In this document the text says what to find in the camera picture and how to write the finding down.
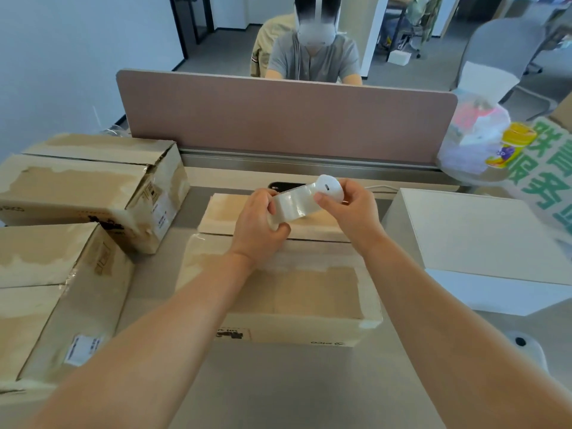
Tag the person's left hand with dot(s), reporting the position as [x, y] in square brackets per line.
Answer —
[252, 232]

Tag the person's right hand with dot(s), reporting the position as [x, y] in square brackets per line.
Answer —
[357, 218]

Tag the person's left thumb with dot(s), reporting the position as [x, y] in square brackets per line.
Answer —
[280, 230]

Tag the person's right thumb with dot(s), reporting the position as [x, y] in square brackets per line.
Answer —
[326, 202]

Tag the clear packing tape roll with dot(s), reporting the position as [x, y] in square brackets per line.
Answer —
[297, 201]

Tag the person's right forearm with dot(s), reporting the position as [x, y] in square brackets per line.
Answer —
[456, 339]

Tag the person's left forearm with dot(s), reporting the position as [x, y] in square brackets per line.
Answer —
[147, 348]

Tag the black phone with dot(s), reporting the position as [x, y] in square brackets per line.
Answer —
[286, 187]

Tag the open worn cardboard box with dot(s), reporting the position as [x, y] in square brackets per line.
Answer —
[308, 299]

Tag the pink desk divider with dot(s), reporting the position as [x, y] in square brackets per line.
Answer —
[286, 116]

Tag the clear plastic bag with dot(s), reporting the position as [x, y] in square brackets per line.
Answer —
[469, 133]

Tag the small white box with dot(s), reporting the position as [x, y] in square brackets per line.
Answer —
[399, 58]

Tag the chair with beige jacket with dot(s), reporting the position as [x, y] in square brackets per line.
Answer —
[268, 42]

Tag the clear plastic wrap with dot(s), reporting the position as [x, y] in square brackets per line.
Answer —
[115, 130]

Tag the yellow bottle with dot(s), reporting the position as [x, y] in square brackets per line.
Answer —
[511, 145]

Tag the worn cardboard box torn top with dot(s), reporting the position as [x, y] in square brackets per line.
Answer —
[89, 187]

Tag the white paper sheet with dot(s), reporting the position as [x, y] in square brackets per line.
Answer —
[487, 80]

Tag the white bag green print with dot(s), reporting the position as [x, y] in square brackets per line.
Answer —
[545, 174]

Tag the grey office chair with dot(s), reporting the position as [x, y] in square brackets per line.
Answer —
[505, 44]

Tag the worn cardboard box white label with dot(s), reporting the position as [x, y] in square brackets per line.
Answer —
[49, 299]

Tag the white round device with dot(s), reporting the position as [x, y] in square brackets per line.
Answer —
[529, 350]

